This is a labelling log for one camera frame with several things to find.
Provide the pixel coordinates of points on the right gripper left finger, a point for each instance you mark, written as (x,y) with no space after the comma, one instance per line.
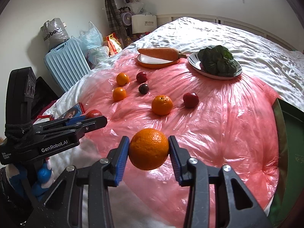
(61,206)

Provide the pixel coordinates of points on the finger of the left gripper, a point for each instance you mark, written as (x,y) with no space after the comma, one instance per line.
(71,121)
(88,125)

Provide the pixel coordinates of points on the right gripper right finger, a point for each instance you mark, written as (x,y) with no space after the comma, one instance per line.
(235,205)

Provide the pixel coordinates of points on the red apple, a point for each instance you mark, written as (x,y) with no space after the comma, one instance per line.
(190,100)
(93,113)

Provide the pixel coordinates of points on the small orange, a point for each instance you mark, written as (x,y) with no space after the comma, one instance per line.
(122,79)
(119,94)

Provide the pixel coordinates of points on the large orange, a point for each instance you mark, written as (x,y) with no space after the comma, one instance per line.
(162,105)
(148,149)

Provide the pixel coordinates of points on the dark purple plum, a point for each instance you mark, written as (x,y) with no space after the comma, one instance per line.
(143,88)

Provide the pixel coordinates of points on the blue white gloved left hand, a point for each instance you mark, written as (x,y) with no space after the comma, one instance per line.
(44,178)

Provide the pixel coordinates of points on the red picture box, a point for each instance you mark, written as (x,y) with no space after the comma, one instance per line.
(54,113)

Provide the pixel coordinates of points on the green tray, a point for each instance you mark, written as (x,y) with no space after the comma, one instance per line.
(287,205)

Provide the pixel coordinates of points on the light blue suitcase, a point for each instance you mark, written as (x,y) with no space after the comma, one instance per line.
(67,64)

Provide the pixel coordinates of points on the pink plastic sheet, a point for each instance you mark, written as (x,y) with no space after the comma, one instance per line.
(233,123)

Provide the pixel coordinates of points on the clear blue plastic bag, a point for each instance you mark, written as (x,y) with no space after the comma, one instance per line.
(92,46)

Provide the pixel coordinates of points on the red yellow snack bag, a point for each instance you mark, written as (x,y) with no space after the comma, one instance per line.
(112,42)

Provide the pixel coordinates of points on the grey plastic bag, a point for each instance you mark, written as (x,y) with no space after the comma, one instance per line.
(54,33)

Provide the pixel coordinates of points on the plaid hanging cloth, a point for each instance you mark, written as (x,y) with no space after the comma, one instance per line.
(115,22)

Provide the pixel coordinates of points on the carrot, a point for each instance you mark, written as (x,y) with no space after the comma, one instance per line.
(164,53)

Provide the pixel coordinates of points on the small pink fan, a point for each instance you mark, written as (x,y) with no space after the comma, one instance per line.
(126,18)

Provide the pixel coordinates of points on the white cardboard box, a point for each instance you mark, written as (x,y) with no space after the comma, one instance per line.
(142,23)

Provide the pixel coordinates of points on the black rimmed oval plate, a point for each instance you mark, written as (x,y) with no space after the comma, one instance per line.
(196,64)

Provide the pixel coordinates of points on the green leafy vegetable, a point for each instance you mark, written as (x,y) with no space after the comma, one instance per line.
(217,60)

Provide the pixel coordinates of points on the white bed quilt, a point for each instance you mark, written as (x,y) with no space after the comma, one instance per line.
(279,68)

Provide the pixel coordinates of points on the black camera box left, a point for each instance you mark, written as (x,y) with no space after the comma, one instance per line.
(20,95)

